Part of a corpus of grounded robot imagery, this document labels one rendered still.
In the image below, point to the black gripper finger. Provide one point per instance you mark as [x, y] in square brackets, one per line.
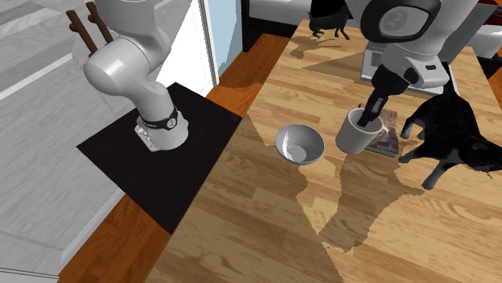
[372, 109]

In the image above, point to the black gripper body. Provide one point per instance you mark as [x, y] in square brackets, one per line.
[389, 83]

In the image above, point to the white mug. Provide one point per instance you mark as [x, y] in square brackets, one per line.
[355, 139]

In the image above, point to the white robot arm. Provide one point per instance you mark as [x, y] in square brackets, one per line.
[129, 66]

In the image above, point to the flat grey white device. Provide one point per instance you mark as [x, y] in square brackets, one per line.
[370, 64]

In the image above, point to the brown patterned book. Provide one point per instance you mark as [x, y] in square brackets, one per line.
[390, 141]

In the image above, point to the black cat figure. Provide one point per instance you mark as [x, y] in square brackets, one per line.
[447, 125]

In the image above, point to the white bowl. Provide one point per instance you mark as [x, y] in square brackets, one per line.
[300, 143]

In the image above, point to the small black animal figure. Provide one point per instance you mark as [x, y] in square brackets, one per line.
[327, 17]

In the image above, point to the white framed glass door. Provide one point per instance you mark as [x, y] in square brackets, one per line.
[196, 43]

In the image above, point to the black robot stand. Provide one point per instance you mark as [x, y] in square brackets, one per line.
[157, 184]

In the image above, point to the brown wooden stick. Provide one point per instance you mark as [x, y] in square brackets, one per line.
[80, 31]
[100, 23]

